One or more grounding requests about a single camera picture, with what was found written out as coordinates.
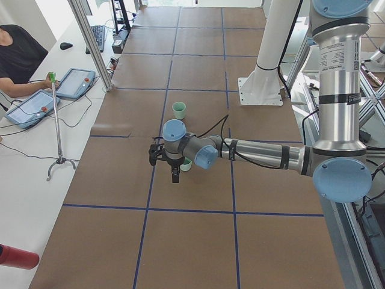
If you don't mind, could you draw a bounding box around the far blue teach pendant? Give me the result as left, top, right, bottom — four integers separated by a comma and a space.
56, 68, 96, 100

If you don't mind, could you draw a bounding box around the green handled reacher stick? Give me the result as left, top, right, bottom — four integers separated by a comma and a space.
46, 72, 76, 181

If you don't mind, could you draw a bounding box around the black keyboard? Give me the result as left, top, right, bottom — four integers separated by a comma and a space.
90, 25, 106, 52

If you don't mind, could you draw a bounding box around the brown paper table cover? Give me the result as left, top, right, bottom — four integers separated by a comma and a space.
31, 7, 344, 288

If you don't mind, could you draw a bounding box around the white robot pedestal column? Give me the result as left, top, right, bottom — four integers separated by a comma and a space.
238, 0, 303, 106

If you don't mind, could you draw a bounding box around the aluminium frame post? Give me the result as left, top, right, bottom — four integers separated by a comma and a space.
67, 0, 112, 92

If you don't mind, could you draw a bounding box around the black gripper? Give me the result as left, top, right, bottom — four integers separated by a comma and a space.
164, 152, 184, 184

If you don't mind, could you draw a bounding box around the blue teach pendant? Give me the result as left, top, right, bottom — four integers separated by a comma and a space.
5, 90, 54, 128
56, 68, 96, 100

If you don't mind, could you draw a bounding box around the person in black shirt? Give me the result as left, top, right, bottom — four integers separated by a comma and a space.
1, 24, 52, 98

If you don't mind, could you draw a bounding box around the red bottle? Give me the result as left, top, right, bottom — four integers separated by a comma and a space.
1, 244, 40, 270

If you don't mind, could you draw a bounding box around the black computer mouse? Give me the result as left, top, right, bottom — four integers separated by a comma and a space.
60, 42, 73, 51

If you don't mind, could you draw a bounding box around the near blue teach pendant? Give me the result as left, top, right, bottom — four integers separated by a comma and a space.
5, 90, 54, 128

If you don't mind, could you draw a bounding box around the mint green cup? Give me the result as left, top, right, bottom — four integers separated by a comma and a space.
172, 101, 186, 120
180, 157, 193, 172

